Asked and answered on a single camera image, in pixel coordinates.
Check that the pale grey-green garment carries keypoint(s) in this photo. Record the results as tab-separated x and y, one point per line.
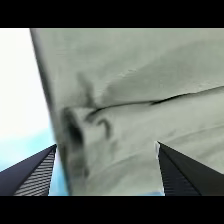
133	100

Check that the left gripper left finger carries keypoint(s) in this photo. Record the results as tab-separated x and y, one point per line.
30	176

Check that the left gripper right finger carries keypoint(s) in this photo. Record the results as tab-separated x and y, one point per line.
186	176

